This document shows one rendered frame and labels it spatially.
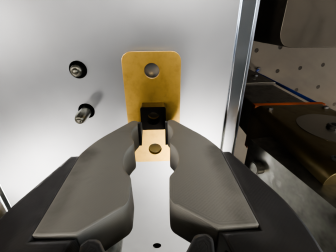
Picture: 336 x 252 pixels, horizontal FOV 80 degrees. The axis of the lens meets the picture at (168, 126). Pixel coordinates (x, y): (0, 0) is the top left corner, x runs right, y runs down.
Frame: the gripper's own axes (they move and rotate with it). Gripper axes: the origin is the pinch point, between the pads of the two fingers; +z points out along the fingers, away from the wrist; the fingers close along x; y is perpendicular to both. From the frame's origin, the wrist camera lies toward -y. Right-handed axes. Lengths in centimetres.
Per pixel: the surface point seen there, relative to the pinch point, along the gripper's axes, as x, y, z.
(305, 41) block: 11.6, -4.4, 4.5
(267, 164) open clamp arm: 9.3, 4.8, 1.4
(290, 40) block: 10.5, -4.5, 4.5
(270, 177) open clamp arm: 9.4, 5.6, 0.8
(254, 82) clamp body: 15.9, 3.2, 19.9
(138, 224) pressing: -2.0, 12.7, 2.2
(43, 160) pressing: -9.3, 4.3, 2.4
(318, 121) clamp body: 15.5, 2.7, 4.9
